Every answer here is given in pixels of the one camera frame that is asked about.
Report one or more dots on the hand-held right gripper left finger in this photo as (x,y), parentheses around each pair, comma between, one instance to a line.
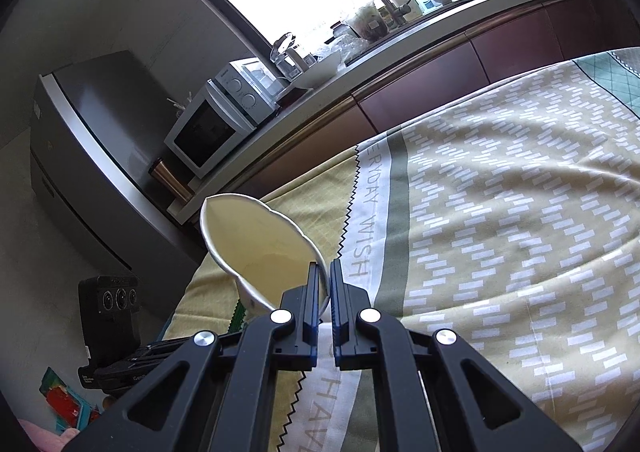
(312,327)

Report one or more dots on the clear plastic bag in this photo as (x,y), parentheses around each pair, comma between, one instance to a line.
(337,46)

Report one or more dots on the white paper cup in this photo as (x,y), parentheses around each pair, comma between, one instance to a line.
(255,242)

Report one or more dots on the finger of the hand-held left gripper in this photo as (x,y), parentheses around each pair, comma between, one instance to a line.
(160,351)

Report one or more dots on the grey refrigerator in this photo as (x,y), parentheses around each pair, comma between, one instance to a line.
(100,141)

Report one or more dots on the kitchen counter with cabinets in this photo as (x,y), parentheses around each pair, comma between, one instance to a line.
(425,76)

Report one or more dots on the red and teal box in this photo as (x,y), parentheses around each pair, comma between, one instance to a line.
(65,402)

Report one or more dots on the person's left forearm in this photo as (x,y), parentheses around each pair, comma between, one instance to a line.
(42,437)

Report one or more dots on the dark red bowl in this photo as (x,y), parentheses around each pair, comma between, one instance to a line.
(295,94)

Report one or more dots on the person's left hand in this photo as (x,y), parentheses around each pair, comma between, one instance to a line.
(110,404)

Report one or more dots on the large white bowl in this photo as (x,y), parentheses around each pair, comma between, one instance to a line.
(320,69)

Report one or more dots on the glass jar with food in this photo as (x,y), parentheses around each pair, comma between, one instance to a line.
(367,21)

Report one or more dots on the small white ornament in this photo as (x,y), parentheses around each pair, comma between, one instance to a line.
(180,104)

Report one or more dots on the glass kettle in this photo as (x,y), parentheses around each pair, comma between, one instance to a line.
(287,56)

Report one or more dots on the yellow patterned tablecloth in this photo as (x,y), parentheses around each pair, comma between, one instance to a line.
(500,232)

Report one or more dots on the white microwave oven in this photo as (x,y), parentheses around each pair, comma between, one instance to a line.
(210,131)

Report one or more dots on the copper thermos mug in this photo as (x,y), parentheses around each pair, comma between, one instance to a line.
(170,179)

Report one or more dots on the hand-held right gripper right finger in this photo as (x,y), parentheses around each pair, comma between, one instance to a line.
(337,327)

